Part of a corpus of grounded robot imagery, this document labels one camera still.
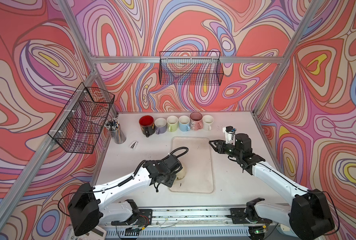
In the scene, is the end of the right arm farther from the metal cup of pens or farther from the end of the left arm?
the metal cup of pens

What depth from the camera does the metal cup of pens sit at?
91 cm

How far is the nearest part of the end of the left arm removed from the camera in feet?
1.78

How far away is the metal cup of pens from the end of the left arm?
45cm
